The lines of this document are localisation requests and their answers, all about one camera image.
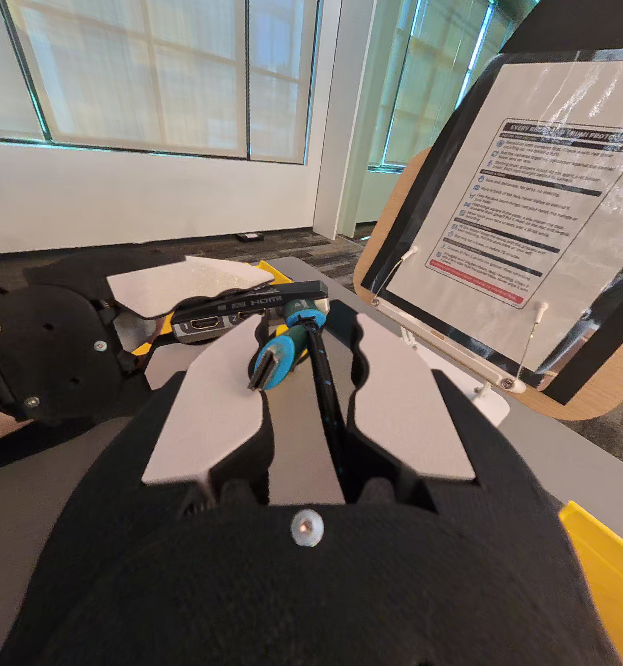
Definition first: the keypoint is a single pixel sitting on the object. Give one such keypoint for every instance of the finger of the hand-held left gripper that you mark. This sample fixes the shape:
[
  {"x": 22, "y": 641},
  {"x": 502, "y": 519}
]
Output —
[
  {"x": 186, "y": 283},
  {"x": 171, "y": 364}
]

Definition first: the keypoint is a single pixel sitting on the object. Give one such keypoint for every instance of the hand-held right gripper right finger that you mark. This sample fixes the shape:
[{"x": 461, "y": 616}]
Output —
[{"x": 410, "y": 421}]

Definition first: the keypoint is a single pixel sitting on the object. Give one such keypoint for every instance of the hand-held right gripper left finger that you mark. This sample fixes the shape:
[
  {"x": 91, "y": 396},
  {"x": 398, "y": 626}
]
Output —
[{"x": 212, "y": 416}]

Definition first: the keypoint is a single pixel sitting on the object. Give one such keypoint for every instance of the black hdmi hub adapter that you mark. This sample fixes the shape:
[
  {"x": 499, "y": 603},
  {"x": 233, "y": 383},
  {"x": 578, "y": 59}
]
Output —
[{"x": 228, "y": 307}]

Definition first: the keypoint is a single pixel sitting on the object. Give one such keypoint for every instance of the white metal document stand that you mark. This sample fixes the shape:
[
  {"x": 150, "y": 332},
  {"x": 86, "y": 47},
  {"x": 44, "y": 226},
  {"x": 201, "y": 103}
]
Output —
[{"x": 493, "y": 403}]

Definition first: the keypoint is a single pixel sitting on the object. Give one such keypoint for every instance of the wooden display board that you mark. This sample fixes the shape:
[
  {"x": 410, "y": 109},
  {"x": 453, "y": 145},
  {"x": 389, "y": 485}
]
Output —
[{"x": 582, "y": 403}]

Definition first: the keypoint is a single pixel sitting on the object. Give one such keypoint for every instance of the large grid window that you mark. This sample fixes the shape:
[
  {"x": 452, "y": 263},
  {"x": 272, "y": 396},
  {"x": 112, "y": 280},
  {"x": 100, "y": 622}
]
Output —
[{"x": 134, "y": 78}]

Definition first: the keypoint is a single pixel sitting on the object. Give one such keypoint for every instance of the instruction sheet in plastic sleeve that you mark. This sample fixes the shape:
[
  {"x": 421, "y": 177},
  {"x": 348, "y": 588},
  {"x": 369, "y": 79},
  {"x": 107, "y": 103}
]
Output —
[{"x": 525, "y": 208}]

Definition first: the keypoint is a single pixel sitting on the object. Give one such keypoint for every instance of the narrow window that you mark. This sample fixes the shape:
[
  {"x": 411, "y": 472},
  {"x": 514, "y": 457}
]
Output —
[{"x": 436, "y": 78}]

